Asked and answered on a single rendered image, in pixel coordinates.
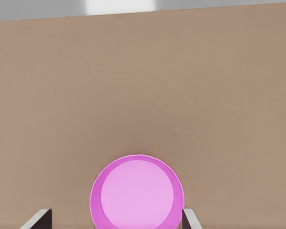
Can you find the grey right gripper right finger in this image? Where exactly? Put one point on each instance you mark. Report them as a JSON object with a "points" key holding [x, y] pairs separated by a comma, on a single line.
{"points": [[190, 220]]}

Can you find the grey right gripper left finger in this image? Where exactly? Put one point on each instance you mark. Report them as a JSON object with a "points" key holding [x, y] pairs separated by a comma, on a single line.
{"points": [[40, 220]]}

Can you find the pink round plate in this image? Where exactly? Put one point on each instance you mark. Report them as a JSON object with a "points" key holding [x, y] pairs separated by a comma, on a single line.
{"points": [[138, 193]]}

